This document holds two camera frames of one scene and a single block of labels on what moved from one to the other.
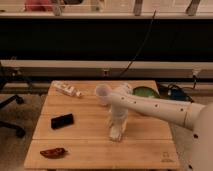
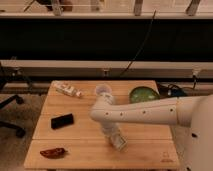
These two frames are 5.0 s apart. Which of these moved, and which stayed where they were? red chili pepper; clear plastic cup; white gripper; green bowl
Moved: white gripper
Stayed: red chili pepper; green bowl; clear plastic cup
